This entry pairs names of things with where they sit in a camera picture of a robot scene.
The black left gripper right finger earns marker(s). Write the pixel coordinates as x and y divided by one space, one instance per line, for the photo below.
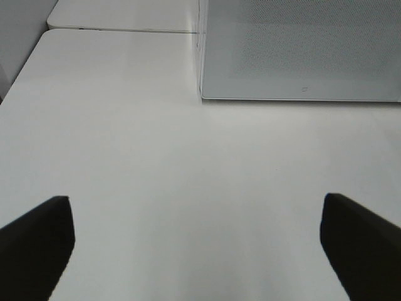
362 247

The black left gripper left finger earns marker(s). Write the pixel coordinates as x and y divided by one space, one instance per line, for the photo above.
35 250

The white microwave door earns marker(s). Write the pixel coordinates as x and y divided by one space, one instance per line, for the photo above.
302 50

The white microwave oven body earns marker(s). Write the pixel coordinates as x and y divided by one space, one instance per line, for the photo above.
200 43

